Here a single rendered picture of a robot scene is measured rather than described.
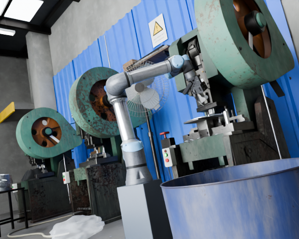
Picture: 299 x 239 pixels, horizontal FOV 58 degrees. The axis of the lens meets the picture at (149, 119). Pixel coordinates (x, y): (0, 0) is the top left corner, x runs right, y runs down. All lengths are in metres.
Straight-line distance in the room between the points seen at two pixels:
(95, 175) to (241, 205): 2.60
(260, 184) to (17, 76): 8.39
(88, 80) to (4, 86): 5.62
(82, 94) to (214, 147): 1.65
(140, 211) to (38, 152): 3.23
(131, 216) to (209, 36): 1.13
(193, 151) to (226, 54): 0.71
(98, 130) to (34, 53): 4.59
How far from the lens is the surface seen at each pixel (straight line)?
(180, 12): 3.99
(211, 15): 1.75
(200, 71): 2.13
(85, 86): 3.05
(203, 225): 0.66
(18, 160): 8.14
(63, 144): 4.71
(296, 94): 3.07
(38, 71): 7.12
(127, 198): 1.48
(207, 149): 1.91
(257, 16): 2.02
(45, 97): 6.94
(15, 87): 8.62
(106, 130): 3.03
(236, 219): 0.63
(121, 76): 1.57
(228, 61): 1.75
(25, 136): 4.48
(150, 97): 2.70
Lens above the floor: 0.55
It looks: 9 degrees up
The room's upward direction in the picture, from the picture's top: 11 degrees counter-clockwise
